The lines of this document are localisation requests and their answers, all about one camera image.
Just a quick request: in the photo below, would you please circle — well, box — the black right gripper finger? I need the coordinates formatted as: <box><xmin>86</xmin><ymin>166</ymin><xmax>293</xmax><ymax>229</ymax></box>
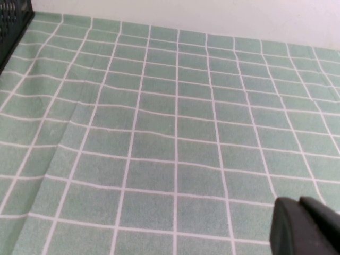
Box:
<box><xmin>269</xmin><ymin>195</ymin><xmax>340</xmax><ymax>255</ymax></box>

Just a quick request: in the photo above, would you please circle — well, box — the black plastic book holder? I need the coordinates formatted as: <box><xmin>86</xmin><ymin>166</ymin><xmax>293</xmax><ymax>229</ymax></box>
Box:
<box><xmin>0</xmin><ymin>0</ymin><xmax>36</xmax><ymax>72</ymax></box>

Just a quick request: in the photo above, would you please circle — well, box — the green checked tablecloth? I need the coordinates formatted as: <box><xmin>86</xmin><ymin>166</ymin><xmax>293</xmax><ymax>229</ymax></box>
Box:
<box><xmin>0</xmin><ymin>12</ymin><xmax>340</xmax><ymax>255</ymax></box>

